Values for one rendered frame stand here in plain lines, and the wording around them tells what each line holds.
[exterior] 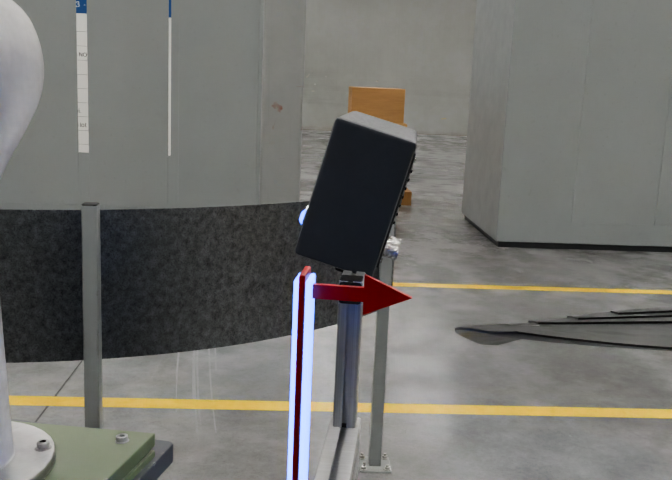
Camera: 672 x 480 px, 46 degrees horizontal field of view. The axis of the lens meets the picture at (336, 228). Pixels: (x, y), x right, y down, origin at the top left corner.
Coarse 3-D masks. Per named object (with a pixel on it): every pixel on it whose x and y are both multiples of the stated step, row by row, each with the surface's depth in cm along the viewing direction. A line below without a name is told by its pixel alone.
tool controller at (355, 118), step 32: (352, 128) 102; (384, 128) 108; (352, 160) 102; (384, 160) 102; (320, 192) 104; (352, 192) 103; (384, 192) 103; (320, 224) 104; (352, 224) 104; (384, 224) 103; (320, 256) 105; (352, 256) 105; (384, 256) 108
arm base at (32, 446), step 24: (0, 312) 69; (0, 336) 68; (0, 360) 68; (0, 384) 68; (0, 408) 68; (0, 432) 68; (24, 432) 76; (0, 456) 68; (24, 456) 71; (48, 456) 71
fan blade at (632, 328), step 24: (624, 312) 46; (648, 312) 46; (480, 336) 53; (504, 336) 37; (528, 336) 36; (552, 336) 36; (576, 336) 38; (600, 336) 38; (624, 336) 39; (648, 336) 39
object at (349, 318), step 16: (352, 320) 101; (336, 336) 101; (352, 336) 101; (336, 352) 102; (352, 352) 101; (336, 368) 102; (352, 368) 102; (336, 384) 102; (352, 384) 102; (336, 400) 103; (352, 400) 102; (336, 416) 103; (352, 416) 103
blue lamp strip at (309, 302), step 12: (312, 276) 47; (312, 288) 47; (312, 300) 47; (312, 312) 47; (312, 324) 48; (312, 336) 48; (312, 348) 48; (300, 432) 47; (300, 444) 48; (300, 456) 48; (300, 468) 48
